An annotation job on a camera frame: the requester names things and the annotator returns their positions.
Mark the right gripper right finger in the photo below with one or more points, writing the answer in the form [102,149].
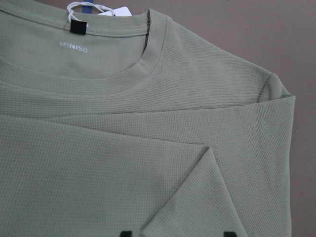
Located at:
[229,234]

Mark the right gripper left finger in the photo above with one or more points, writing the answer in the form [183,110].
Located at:
[126,234]

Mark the olive green long-sleeve shirt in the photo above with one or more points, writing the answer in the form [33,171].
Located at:
[139,125]

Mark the white paper price tag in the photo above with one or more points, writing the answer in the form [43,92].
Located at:
[103,10]

